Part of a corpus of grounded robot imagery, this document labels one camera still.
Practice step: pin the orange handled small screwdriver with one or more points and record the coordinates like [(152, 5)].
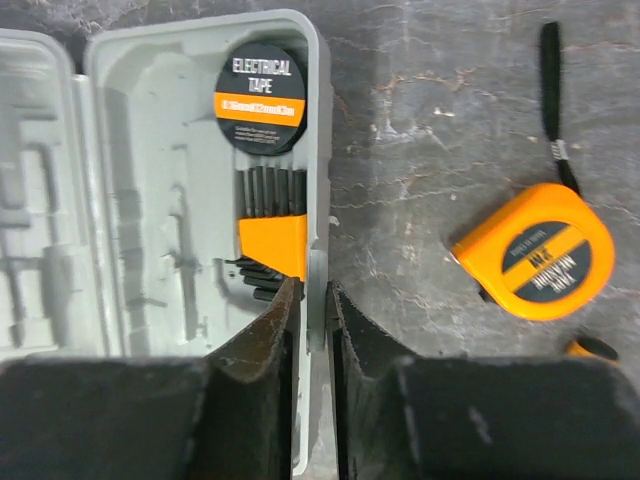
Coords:
[(586, 346)]

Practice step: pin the grey plastic tool case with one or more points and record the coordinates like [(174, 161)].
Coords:
[(118, 212)]

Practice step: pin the hex key set orange holder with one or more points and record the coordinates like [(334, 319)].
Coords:
[(271, 227)]

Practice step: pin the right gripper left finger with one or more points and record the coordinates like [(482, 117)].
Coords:
[(245, 421)]

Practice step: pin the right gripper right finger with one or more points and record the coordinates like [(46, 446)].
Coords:
[(371, 434)]

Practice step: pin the black electrical tape roll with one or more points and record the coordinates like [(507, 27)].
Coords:
[(260, 99)]

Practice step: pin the orange tape measure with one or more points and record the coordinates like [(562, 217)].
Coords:
[(545, 253)]

